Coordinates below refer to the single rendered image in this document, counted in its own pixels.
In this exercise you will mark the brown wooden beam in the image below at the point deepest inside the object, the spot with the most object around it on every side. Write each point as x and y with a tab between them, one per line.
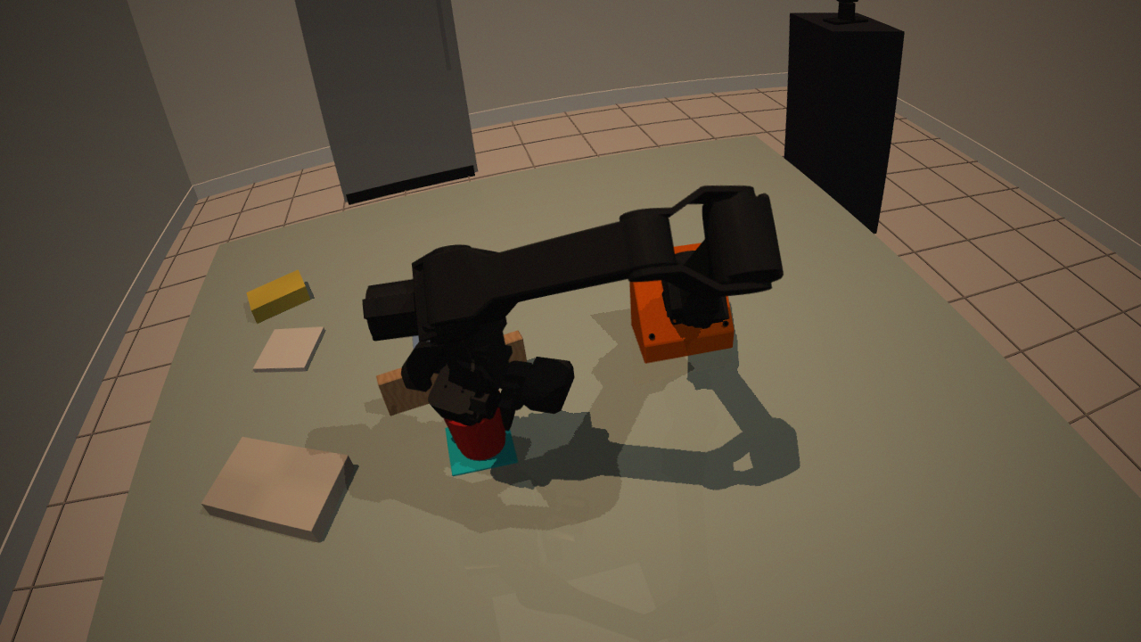
399	399

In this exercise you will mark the yellow rectangular block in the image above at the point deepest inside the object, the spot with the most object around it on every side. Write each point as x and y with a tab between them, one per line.
277	296

